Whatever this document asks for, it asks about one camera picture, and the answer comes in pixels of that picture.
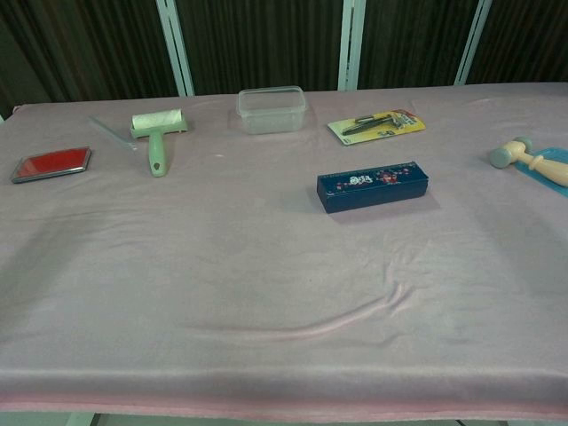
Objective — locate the blue glasses case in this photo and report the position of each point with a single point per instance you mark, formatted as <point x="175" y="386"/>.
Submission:
<point x="373" y="195"/>

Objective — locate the pink tablecloth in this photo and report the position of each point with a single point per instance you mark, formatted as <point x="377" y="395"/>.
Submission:
<point x="222" y="266"/>

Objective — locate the clear plastic container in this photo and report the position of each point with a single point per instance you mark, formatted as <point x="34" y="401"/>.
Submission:
<point x="270" y="115"/>

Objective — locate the razor in yellow blister pack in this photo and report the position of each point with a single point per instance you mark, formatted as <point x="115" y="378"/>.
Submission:
<point x="377" y="126"/>

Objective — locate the green lint roller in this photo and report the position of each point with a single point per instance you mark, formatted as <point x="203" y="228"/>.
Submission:
<point x="157" y="151"/>

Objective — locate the wooden massage mallet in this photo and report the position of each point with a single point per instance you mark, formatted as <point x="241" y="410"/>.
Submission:
<point x="510" y="153"/>

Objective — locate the red ink stamp pad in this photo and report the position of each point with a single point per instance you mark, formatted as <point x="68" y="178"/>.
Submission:
<point x="51" y="163"/>

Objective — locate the blue plastic lid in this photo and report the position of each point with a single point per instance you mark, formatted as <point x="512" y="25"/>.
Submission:
<point x="554" y="155"/>

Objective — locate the white metal frame post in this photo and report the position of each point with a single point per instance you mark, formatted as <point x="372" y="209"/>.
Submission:
<point x="472" y="44"/>
<point x="175" y="57"/>
<point x="350" y="44"/>

